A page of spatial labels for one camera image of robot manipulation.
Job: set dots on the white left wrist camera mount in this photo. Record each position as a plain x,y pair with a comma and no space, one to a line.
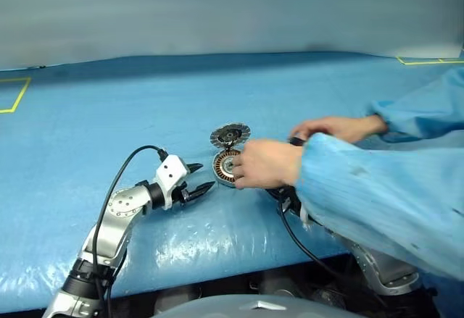
170,169

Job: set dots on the person's right hand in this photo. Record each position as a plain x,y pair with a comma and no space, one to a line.
340,127

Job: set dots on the person's left hand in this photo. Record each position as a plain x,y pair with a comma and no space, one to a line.
268,162

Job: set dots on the person's right forearm blue sleeve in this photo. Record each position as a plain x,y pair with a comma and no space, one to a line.
417,111

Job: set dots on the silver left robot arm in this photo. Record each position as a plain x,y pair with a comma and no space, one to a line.
123,205

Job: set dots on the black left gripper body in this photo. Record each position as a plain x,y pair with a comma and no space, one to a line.
182,195

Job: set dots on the blue plastic table cover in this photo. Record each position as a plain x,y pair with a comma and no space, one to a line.
108,115

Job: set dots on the motor housing with copper windings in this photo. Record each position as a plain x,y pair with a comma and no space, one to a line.
221,166

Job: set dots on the round hinged motor lid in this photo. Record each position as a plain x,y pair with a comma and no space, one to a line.
230,135

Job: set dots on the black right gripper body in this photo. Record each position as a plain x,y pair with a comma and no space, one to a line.
290,200

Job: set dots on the person's left forearm blue sleeve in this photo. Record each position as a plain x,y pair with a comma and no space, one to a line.
362,195

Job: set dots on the grey robot torso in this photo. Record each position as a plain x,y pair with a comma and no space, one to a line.
217,307

